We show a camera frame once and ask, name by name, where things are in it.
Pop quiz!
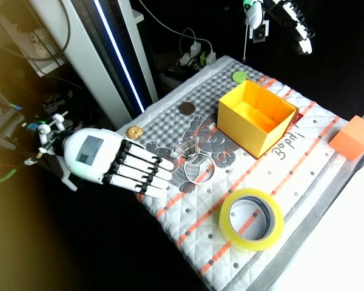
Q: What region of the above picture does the white five-finger hand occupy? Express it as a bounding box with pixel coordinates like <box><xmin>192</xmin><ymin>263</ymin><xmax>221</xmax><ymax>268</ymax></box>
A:
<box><xmin>265</xmin><ymin>0</ymin><xmax>316</xmax><ymax>55</ymax></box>
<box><xmin>59</xmin><ymin>127</ymin><xmax>175</xmax><ymax>199</ymax></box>

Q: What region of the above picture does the yellow box with red lid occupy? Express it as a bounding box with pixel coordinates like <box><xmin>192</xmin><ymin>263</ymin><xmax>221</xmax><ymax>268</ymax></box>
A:
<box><xmin>217</xmin><ymin>79</ymin><xmax>304</xmax><ymax>159</ymax></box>

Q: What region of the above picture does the yellow toy butter cookie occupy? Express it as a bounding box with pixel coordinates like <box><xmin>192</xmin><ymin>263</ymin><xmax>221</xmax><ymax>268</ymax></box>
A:
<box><xmin>126</xmin><ymin>125</ymin><xmax>144</xmax><ymax>140</ymax></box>

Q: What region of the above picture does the green toy sandwich cookie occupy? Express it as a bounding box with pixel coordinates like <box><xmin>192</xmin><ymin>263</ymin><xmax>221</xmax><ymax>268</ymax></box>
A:
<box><xmin>232</xmin><ymin>71</ymin><xmax>249</xmax><ymax>84</ymax></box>

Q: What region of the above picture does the white pillar with blue light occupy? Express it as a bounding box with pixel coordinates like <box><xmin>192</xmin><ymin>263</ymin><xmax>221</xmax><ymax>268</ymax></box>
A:
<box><xmin>30</xmin><ymin>0</ymin><xmax>158</xmax><ymax>128</ymax></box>

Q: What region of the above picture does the dark brown toy sandwich cookie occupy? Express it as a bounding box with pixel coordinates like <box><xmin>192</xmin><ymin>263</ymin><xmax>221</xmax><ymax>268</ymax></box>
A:
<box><xmin>178</xmin><ymin>101</ymin><xmax>195</xmax><ymax>115</ymax></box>

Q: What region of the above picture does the orange block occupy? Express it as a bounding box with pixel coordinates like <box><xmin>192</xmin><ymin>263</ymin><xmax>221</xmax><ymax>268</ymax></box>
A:
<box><xmin>327</xmin><ymin>115</ymin><xmax>364</xmax><ymax>161</ymax></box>

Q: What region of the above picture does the black power adapter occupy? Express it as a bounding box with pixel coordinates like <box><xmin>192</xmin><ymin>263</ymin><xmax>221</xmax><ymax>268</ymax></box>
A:
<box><xmin>164</xmin><ymin>64</ymin><xmax>198</xmax><ymax>81</ymax></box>

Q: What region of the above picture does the white power strip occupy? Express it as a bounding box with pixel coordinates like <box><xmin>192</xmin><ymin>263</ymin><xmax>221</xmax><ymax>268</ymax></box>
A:
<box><xmin>176</xmin><ymin>51</ymin><xmax>217</xmax><ymax>66</ymax></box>

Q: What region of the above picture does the grey quilt with bear print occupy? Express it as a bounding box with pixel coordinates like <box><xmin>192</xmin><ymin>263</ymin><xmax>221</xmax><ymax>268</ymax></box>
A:
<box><xmin>115</xmin><ymin>55</ymin><xmax>364</xmax><ymax>291</ymax></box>

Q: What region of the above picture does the yellow clear tape roll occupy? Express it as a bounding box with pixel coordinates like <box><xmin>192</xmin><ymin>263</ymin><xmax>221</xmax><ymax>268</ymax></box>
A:
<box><xmin>218</xmin><ymin>187</ymin><xmax>285</xmax><ymax>252</ymax></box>

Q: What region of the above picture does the thin white cable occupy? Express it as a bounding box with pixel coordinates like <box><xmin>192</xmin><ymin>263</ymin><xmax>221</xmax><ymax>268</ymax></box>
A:
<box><xmin>243</xmin><ymin>25</ymin><xmax>249</xmax><ymax>63</ymax></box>

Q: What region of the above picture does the green cable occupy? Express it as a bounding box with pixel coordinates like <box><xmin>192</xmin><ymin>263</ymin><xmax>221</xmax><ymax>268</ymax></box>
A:
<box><xmin>0</xmin><ymin>168</ymin><xmax>18</xmax><ymax>184</ymax></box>

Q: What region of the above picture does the white charger cable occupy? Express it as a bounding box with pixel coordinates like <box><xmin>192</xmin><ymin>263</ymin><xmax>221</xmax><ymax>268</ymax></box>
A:
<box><xmin>178</xmin><ymin>28</ymin><xmax>215</xmax><ymax>56</ymax></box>

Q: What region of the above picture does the thick black cable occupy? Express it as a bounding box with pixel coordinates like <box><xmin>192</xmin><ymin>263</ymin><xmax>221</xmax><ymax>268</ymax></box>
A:
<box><xmin>24</xmin><ymin>0</ymin><xmax>72</xmax><ymax>62</ymax></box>

